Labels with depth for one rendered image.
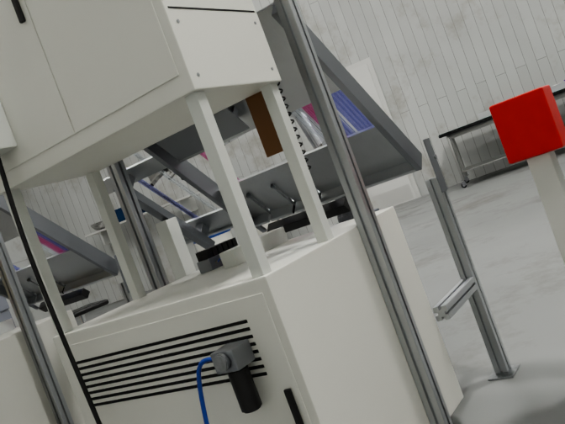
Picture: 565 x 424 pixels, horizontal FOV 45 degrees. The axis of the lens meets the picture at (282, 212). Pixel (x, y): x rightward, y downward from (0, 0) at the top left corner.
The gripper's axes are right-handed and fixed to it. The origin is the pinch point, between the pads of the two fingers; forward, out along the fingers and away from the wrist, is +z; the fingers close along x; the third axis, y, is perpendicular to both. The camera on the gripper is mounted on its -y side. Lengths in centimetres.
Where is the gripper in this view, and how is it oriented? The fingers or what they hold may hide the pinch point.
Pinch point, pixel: (160, 183)
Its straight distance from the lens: 259.8
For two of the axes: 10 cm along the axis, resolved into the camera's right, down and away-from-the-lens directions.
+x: 7.8, -2.5, -5.8
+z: -2.7, 7.0, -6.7
